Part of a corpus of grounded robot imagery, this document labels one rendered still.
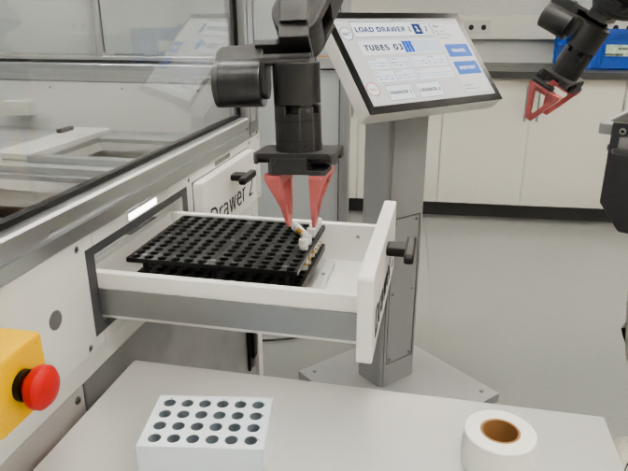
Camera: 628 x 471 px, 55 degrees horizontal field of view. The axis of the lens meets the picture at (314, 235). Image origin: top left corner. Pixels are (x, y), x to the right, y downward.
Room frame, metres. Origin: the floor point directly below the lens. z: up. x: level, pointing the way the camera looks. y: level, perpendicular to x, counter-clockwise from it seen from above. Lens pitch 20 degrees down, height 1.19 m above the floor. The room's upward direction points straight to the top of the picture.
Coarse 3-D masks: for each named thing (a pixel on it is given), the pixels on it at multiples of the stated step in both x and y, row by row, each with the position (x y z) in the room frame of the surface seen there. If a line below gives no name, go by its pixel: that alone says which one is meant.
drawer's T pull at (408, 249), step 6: (408, 240) 0.73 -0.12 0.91; (414, 240) 0.73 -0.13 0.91; (390, 246) 0.71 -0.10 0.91; (396, 246) 0.71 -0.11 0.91; (402, 246) 0.71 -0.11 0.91; (408, 246) 0.71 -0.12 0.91; (414, 246) 0.71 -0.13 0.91; (390, 252) 0.71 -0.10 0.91; (396, 252) 0.71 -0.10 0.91; (402, 252) 0.70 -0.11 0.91; (408, 252) 0.69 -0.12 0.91; (414, 252) 0.70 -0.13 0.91; (408, 258) 0.68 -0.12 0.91
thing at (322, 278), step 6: (324, 264) 0.80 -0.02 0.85; (330, 264) 0.80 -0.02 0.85; (324, 270) 0.78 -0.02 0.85; (330, 270) 0.78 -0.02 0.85; (318, 276) 0.76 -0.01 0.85; (324, 276) 0.76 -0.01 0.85; (330, 276) 0.78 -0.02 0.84; (318, 282) 0.74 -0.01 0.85; (324, 282) 0.74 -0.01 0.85; (318, 288) 0.72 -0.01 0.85; (324, 288) 0.74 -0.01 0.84
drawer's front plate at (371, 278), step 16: (384, 208) 0.82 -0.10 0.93; (384, 224) 0.75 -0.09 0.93; (384, 240) 0.69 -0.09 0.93; (368, 256) 0.64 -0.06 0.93; (384, 256) 0.69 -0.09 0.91; (368, 272) 0.59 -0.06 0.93; (384, 272) 0.70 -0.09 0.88; (368, 288) 0.58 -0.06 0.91; (368, 304) 0.58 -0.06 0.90; (384, 304) 0.73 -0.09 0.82; (368, 320) 0.58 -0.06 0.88; (368, 336) 0.58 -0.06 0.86; (368, 352) 0.58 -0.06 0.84
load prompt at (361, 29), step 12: (360, 24) 1.69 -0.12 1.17; (372, 24) 1.71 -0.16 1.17; (384, 24) 1.74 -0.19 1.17; (396, 24) 1.76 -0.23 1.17; (408, 24) 1.79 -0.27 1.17; (420, 24) 1.82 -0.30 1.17; (360, 36) 1.65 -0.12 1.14; (372, 36) 1.68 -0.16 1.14; (384, 36) 1.70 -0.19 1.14; (396, 36) 1.73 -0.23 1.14
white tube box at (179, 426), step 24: (168, 408) 0.53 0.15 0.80; (192, 408) 0.53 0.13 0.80; (216, 408) 0.53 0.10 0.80; (240, 408) 0.53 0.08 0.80; (264, 408) 0.53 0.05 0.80; (144, 432) 0.49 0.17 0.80; (168, 432) 0.49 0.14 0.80; (192, 432) 0.49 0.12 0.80; (216, 432) 0.49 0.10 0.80; (240, 432) 0.49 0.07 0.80; (264, 432) 0.49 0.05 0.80; (144, 456) 0.47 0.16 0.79; (168, 456) 0.47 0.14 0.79; (192, 456) 0.47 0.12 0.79; (216, 456) 0.47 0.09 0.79; (240, 456) 0.47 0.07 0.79; (264, 456) 0.47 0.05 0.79
